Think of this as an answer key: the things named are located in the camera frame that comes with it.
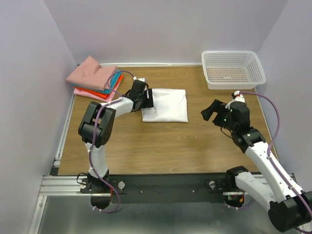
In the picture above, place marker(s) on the teal folded shirt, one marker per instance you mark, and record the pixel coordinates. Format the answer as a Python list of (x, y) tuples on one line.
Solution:
[(115, 80)]

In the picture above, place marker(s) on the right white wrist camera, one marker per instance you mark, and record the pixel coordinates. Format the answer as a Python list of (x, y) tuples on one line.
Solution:
[(237, 96)]

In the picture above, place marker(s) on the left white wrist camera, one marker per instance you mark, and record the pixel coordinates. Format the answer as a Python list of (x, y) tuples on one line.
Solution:
[(140, 79)]

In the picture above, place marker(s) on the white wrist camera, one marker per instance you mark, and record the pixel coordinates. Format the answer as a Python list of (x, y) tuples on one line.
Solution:
[(237, 96), (140, 79)]

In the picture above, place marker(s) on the dusty pink folded shirt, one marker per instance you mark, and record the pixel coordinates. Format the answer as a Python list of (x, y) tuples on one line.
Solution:
[(90, 74)]

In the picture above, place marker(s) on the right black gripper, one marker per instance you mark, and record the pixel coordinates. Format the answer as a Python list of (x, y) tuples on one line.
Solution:
[(218, 106)]

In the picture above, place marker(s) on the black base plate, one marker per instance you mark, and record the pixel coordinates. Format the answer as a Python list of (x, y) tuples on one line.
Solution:
[(115, 190)]

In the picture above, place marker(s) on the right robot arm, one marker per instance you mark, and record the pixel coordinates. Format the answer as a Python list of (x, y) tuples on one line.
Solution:
[(287, 204)]

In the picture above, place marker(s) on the orange folded shirt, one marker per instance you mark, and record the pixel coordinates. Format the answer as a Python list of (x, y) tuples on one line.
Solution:
[(100, 95)]

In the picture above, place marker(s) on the white plastic basket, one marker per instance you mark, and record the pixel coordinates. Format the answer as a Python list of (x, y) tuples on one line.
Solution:
[(237, 70)]

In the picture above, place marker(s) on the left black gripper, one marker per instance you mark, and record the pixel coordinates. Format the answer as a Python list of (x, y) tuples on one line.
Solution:
[(148, 102)]

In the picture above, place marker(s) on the white t shirt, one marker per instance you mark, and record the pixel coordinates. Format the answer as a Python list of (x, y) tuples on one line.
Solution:
[(170, 105)]

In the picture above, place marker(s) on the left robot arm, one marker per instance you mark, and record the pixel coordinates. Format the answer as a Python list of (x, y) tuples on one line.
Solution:
[(96, 128)]

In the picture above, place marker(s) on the light pink folded shirt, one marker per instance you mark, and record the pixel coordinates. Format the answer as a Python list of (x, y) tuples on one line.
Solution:
[(80, 93)]

